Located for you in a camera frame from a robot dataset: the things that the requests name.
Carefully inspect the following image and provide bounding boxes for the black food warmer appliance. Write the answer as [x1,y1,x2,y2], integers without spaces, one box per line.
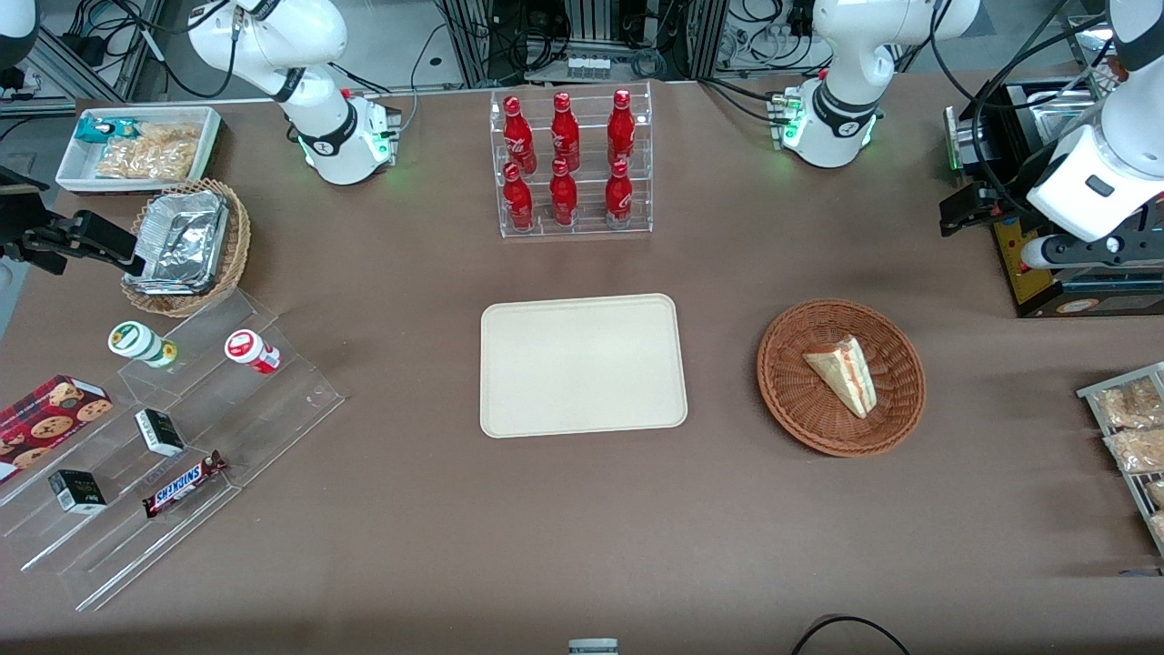
[941,77,1164,320]

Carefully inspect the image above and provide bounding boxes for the beige plastic tray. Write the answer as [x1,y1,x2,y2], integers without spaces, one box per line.
[479,293,689,439]

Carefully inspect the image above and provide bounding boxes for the black cable loop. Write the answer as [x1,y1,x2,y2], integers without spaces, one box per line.
[788,615,912,655]

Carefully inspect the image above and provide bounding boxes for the triangular sandwich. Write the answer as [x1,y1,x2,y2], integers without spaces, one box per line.
[802,335,878,420]

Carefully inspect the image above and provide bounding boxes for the clear bag of crackers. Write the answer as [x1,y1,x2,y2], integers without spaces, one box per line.
[95,122,203,182]

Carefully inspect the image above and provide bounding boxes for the stacked aluminium foil trays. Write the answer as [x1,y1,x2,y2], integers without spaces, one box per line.
[125,189,230,297]

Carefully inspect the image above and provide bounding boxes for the steel warmer pan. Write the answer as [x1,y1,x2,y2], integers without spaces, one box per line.
[1028,86,1109,139]

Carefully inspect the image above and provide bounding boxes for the clear acrylic stepped display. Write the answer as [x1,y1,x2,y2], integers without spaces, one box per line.
[0,288,346,613]

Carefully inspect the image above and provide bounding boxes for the teal snack packet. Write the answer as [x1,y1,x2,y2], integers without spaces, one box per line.
[75,116,139,146]

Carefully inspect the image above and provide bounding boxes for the small black box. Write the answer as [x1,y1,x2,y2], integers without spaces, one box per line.
[134,408,186,459]
[46,469,108,516]

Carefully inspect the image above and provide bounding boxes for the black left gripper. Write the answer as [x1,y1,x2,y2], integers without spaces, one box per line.
[938,179,1034,238]

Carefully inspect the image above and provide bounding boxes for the red cola bottle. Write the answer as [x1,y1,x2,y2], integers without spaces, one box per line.
[503,96,538,176]
[607,88,637,167]
[548,158,579,228]
[502,163,536,232]
[604,159,635,227]
[550,92,582,172]

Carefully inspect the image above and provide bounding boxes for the round brown wicker basket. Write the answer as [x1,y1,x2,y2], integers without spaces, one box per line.
[757,299,928,458]

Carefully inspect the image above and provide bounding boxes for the white rectangular bin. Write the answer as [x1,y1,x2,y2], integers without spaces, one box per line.
[55,106,223,196]

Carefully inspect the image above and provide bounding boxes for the Snickers chocolate bar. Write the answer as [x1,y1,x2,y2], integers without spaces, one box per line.
[142,449,229,520]

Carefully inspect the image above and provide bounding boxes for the clear acrylic bottle rack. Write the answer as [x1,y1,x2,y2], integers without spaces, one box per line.
[489,81,655,239]

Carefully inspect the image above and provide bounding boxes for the light wicker basket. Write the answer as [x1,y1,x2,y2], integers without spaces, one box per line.
[120,178,252,318]

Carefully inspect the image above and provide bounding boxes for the aluminium frame rack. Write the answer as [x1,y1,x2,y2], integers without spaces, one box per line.
[435,0,730,85]

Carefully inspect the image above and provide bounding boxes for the red and white bottle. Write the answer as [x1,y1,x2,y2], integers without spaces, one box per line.
[224,328,282,376]

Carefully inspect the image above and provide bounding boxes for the red cookie box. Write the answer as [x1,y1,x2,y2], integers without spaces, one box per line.
[0,374,115,485]

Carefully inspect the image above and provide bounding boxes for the green and white bottle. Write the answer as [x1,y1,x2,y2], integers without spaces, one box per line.
[107,320,179,370]

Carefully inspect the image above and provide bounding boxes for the grey wire rack tray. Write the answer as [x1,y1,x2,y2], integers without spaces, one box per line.
[1077,361,1164,558]

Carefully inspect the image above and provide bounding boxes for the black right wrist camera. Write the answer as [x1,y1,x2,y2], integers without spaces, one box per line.
[0,207,85,276]

